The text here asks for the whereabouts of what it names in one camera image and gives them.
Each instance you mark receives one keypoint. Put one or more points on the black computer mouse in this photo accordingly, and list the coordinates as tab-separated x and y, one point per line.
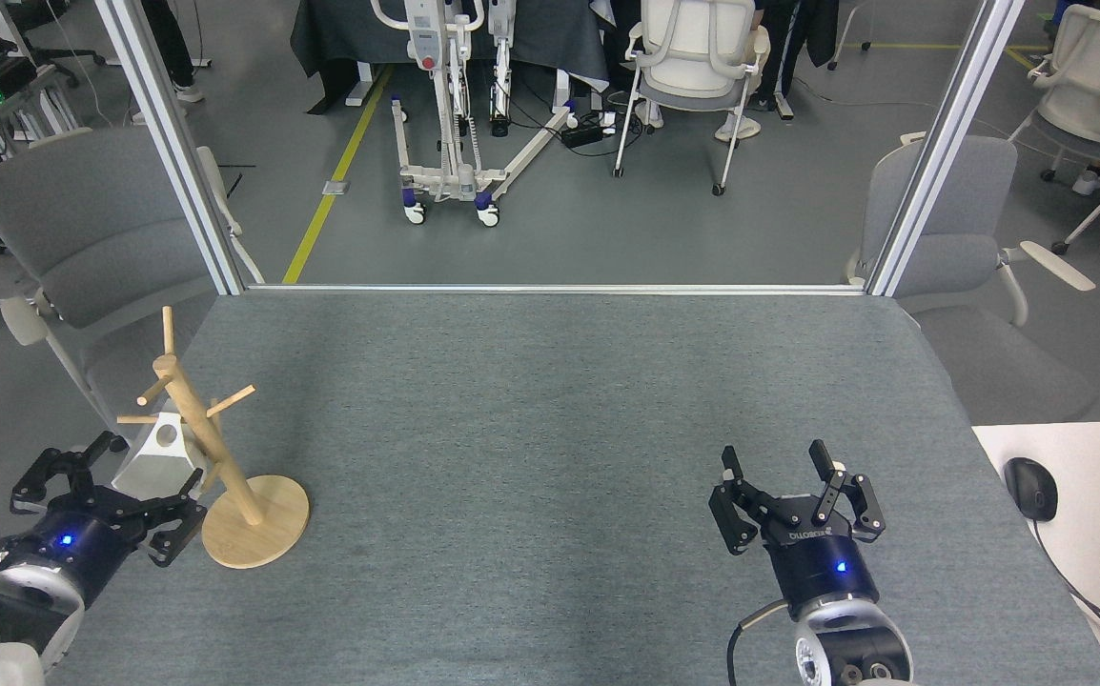
1031	488

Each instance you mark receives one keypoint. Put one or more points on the white stand on wheels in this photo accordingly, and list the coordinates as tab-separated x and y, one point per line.
426	48

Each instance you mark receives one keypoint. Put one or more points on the black power strip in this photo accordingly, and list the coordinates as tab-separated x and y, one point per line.
582	134

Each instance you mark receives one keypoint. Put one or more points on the wooden cup rack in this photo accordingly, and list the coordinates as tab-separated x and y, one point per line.
250	524

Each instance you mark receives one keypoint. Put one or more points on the silver frame post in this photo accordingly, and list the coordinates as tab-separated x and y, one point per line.
173	143
941	152

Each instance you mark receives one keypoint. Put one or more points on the white mesh office chair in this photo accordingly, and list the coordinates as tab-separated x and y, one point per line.
1098	86
698	57

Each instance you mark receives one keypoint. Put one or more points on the white faceted cup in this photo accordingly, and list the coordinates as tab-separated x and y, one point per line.
159	462

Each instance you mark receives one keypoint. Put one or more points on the silver frame crossbar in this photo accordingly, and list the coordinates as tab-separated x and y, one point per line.
550	289

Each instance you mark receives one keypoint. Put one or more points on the person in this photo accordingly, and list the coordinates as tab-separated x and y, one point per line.
173	48
784	48

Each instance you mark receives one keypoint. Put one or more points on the person's shoe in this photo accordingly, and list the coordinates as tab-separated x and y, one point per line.
1093	181

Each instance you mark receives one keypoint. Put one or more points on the grey fabric chair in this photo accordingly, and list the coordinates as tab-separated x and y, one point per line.
960	219
83	229

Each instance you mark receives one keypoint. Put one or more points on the dark table cloth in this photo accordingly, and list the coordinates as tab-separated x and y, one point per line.
550	33

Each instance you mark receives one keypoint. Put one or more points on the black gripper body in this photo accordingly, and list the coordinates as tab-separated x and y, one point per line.
817	567
73	548

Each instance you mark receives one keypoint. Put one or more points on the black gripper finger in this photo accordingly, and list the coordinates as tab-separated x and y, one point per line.
736	505
850	500
59	472
173	524

